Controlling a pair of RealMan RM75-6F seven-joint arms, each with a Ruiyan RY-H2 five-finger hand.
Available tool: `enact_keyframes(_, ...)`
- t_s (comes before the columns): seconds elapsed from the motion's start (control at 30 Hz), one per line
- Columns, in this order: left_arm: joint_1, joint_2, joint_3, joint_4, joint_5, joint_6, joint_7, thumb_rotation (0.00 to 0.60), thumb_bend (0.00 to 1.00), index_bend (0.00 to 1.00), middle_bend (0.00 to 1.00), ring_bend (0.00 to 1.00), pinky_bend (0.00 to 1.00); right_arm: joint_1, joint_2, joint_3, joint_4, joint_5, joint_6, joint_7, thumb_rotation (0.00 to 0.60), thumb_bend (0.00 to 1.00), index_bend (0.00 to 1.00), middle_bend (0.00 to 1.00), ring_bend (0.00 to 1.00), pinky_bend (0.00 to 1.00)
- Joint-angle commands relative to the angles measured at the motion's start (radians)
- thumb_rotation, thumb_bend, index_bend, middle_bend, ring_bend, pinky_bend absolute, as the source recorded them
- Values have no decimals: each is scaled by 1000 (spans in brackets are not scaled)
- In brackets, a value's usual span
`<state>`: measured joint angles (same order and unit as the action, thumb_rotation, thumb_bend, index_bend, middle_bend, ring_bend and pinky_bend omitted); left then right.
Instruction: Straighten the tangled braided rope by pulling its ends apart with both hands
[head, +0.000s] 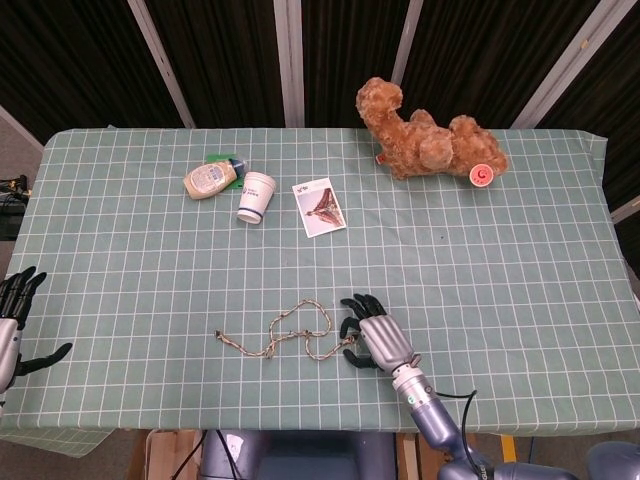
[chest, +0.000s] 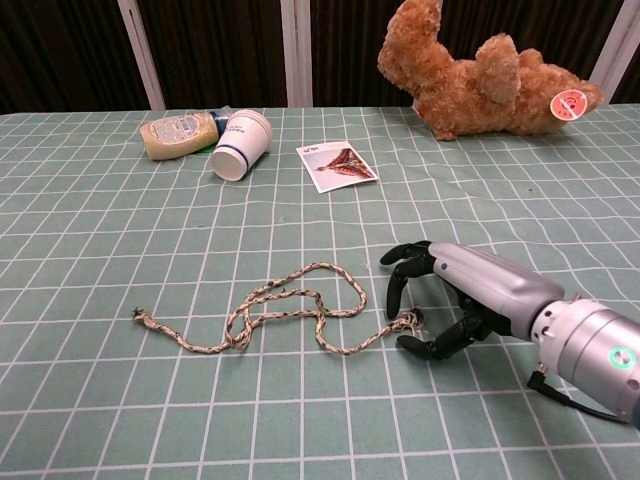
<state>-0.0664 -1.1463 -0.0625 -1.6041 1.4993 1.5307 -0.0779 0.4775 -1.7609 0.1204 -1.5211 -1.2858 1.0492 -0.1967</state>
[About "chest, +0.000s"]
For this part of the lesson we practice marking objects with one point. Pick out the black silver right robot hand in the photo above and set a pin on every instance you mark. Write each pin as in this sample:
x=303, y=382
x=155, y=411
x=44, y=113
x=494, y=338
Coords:
x=490, y=280

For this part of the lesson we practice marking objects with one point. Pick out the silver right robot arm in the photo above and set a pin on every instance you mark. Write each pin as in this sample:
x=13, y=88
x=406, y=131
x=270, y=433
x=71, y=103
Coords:
x=595, y=340

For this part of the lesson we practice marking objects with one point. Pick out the brown plush toy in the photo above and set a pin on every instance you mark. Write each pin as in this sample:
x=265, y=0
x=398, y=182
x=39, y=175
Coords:
x=450, y=95

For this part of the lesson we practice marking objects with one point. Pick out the round red hang tag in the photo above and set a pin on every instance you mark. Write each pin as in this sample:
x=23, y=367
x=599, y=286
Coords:
x=567, y=105

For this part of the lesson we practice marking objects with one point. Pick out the white photo card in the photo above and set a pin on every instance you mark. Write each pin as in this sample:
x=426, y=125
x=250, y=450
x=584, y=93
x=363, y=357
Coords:
x=335, y=167

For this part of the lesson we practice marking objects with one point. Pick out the white paper cup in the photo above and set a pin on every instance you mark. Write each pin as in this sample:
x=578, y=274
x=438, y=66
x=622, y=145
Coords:
x=240, y=145

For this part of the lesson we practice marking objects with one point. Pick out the mayonnaise squeeze bottle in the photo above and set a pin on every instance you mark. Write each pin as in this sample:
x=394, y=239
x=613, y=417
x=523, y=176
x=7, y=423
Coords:
x=175, y=135

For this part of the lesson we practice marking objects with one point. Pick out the green checked tablecloth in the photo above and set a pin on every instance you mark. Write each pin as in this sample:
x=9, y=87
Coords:
x=150, y=400

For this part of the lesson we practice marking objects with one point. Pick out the white frame post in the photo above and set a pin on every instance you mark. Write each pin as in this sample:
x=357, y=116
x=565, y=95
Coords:
x=142, y=60
x=617, y=50
x=296, y=50

